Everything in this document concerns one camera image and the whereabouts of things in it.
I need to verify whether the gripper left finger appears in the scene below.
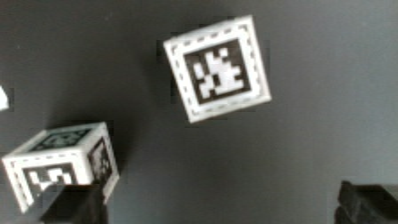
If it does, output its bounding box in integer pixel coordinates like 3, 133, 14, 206
41, 184, 108, 224

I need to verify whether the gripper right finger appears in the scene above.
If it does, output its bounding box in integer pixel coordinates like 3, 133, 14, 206
334, 181, 398, 224

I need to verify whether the small tagged nut cube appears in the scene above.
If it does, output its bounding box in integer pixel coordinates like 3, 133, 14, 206
2, 122, 119, 212
163, 15, 272, 123

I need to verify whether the white tag sheet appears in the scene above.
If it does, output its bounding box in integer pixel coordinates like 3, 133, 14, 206
0, 85, 10, 111

